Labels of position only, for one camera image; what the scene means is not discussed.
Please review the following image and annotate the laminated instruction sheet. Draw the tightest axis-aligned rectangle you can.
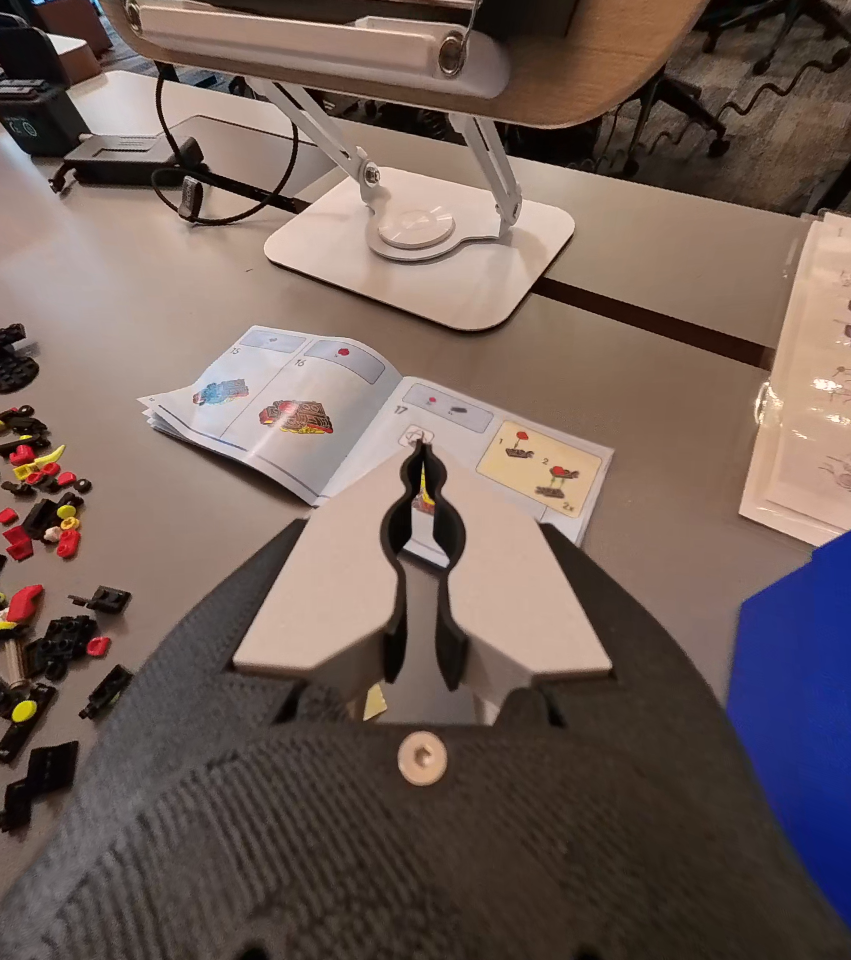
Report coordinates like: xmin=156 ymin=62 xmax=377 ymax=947
xmin=739 ymin=212 xmax=851 ymax=549

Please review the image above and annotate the lego instruction booklet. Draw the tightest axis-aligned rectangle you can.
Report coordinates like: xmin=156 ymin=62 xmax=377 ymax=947
xmin=136 ymin=324 xmax=616 ymax=571

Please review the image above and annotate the blue plastic bin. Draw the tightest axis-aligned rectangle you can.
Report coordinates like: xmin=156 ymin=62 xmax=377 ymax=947
xmin=725 ymin=495 xmax=851 ymax=960

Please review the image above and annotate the black power adapter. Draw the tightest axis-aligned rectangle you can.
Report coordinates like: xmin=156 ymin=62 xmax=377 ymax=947
xmin=58 ymin=133 xmax=207 ymax=190

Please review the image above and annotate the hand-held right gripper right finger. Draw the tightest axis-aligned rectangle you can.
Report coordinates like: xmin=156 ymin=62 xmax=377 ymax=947
xmin=422 ymin=447 xmax=616 ymax=712

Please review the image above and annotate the pile of lego pieces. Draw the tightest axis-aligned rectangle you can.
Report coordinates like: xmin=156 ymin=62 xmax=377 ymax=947
xmin=0 ymin=322 xmax=134 ymax=834

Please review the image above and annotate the black office chair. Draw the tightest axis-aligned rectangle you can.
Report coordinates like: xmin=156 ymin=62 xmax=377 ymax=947
xmin=605 ymin=45 xmax=734 ymax=181

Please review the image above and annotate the black cable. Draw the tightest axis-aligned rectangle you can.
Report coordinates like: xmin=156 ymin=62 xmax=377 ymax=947
xmin=151 ymin=63 xmax=316 ymax=226

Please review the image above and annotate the white stand with wooden tray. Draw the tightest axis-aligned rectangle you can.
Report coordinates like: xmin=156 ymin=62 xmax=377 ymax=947
xmin=99 ymin=0 xmax=712 ymax=333

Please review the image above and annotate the black battery charger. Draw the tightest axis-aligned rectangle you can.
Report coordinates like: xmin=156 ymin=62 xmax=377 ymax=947
xmin=0 ymin=78 xmax=91 ymax=159

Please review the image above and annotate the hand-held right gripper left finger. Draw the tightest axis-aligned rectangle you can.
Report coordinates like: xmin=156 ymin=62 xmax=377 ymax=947
xmin=231 ymin=442 xmax=428 ymax=706

